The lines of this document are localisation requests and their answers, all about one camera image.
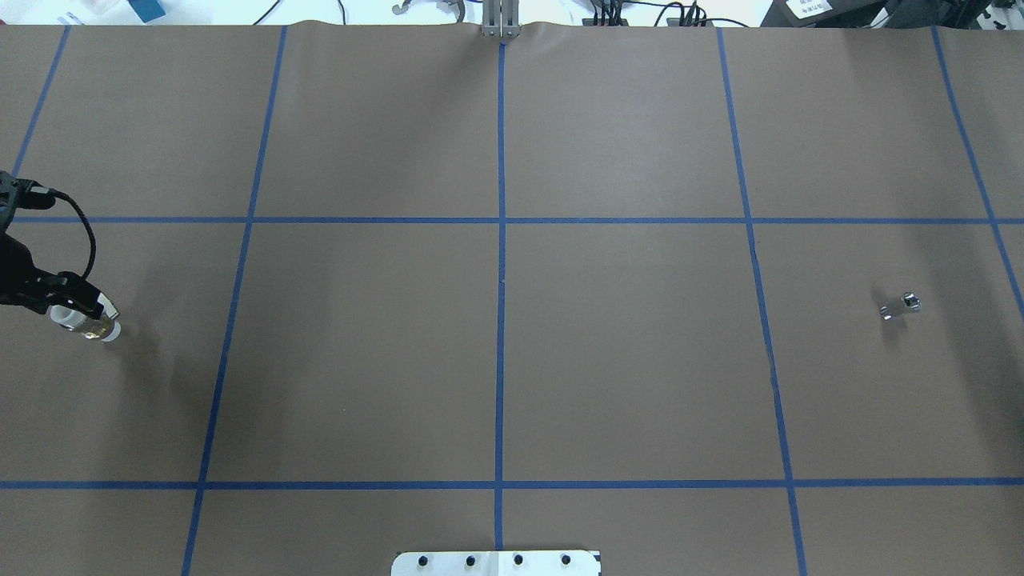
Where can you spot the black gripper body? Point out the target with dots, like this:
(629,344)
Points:
(18,272)

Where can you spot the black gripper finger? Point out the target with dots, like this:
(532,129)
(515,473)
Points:
(77,294)

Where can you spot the PPR valve white brass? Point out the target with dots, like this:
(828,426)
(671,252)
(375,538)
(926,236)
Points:
(105,328)

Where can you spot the blue box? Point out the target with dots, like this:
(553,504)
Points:
(148,10)

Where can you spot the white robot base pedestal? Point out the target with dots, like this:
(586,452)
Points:
(498,562)

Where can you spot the aluminium frame post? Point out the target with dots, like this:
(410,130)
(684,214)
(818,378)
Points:
(500,19)

